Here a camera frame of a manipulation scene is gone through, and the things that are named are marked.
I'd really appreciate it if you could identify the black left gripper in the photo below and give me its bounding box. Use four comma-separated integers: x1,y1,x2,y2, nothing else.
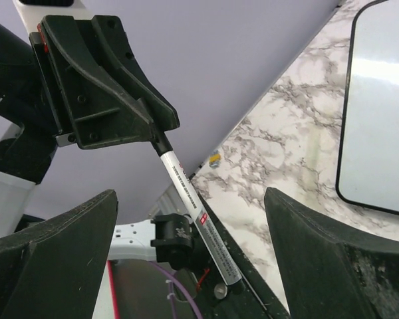
29,15,180,148

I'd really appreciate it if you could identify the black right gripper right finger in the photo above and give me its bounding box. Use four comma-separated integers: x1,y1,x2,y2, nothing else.
264,187,399,318

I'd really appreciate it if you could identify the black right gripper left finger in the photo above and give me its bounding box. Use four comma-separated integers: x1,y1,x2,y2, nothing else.
0,189,117,318

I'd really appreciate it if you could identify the silver whiteboard marker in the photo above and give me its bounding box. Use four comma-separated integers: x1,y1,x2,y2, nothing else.
152,132,245,294

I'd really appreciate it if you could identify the white framed whiteboard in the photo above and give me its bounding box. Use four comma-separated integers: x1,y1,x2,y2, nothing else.
336,1,399,215

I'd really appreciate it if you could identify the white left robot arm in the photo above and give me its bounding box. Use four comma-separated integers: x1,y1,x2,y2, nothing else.
0,1,180,238

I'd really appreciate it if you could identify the yellow small object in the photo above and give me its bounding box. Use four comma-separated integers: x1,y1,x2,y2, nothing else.
209,150,221,168

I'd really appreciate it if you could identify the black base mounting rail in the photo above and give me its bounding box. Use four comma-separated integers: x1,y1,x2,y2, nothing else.
189,192,290,319

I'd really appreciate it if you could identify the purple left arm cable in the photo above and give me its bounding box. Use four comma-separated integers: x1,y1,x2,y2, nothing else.
151,261,203,319

